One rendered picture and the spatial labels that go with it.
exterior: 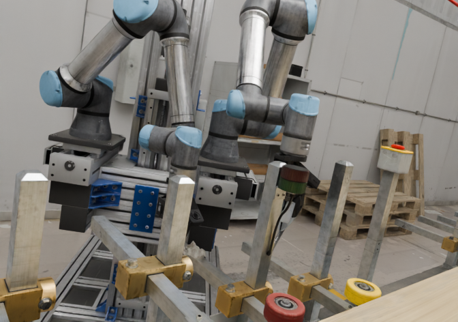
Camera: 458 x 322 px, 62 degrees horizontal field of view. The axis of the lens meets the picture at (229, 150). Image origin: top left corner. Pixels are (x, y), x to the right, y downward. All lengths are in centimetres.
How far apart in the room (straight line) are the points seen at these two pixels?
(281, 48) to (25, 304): 103
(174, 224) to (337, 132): 441
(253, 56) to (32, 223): 75
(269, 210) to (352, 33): 427
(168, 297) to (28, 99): 273
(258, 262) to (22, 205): 52
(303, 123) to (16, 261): 67
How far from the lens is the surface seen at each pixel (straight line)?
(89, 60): 129
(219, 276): 97
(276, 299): 84
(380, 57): 548
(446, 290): 119
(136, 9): 114
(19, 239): 62
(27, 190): 59
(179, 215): 70
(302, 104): 96
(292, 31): 130
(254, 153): 417
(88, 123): 146
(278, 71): 135
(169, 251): 73
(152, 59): 161
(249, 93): 105
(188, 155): 104
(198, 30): 160
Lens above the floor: 130
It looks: 9 degrees down
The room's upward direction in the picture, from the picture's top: 11 degrees clockwise
